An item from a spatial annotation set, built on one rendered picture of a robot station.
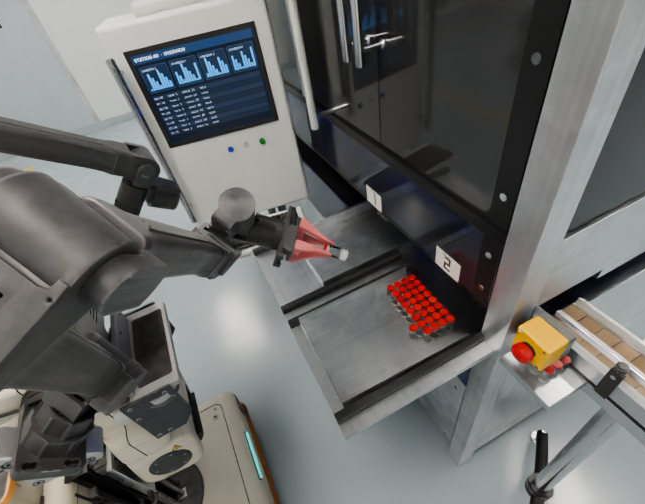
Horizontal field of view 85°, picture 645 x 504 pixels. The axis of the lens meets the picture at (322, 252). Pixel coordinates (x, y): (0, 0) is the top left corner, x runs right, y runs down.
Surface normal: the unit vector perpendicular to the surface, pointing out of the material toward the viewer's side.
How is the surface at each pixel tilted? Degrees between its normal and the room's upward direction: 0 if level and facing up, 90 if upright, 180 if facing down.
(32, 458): 53
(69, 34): 90
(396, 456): 0
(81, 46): 90
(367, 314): 0
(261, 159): 90
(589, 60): 90
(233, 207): 39
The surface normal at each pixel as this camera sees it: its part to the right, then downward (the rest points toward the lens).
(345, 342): -0.16, -0.71
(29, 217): 0.23, -0.26
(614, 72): 0.43, 0.57
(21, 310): 0.11, -0.08
